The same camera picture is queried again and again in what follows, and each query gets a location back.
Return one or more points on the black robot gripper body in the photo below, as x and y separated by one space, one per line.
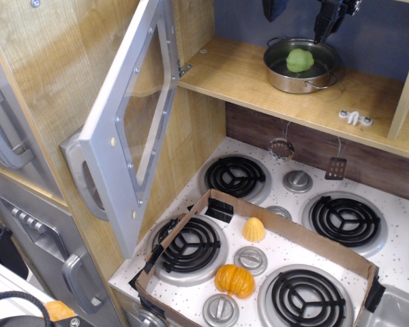
339 8

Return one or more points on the blue padded gripper finger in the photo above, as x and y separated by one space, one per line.
272 9

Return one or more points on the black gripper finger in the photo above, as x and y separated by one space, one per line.
326 23

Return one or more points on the silver toy microwave door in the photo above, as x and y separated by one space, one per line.
122 137

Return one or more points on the green toy vegetable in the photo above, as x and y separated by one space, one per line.
299 60

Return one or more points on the stainless steel pot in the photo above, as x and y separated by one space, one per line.
320 76

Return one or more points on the white plastic door latch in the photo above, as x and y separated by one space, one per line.
354 118

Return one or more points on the round hanging strainer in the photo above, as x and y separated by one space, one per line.
281 149

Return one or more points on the hanging toy spatula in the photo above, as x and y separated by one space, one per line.
336 169

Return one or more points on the back silver stove knob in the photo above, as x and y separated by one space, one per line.
298 181

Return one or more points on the silver stove knob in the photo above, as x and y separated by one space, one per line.
251 259
220 310
298 181

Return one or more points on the back left black burner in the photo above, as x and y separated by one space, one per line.
237 175

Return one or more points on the black burner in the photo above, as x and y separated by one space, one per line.
195 254
237 175
347 219
302 295

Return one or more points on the small middle silver knob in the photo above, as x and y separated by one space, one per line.
279 210

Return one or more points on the back right black burner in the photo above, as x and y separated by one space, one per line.
347 219

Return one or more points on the centre silver stove knob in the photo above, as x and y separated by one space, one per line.
251 259

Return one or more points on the brown cardboard barrier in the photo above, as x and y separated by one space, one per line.
285 243

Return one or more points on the front left black burner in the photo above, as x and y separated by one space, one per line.
195 254

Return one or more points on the orange toy pumpkin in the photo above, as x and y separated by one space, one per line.
235 281

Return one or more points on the front right black burner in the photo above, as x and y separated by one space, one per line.
302 295

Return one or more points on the silver toy sink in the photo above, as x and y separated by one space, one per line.
393 310

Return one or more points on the front silver stove knob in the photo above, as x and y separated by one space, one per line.
220 310

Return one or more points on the grey water dispenser panel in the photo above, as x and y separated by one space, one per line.
40 233

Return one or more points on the silver oven knob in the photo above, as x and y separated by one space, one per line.
149 319

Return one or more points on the black device at left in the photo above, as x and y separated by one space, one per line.
10 257

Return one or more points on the orange toy at bottom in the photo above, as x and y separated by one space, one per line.
57 311

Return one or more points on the grey wall phone holder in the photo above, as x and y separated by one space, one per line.
83 180

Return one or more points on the lower grey fridge handle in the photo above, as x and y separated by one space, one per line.
70 272

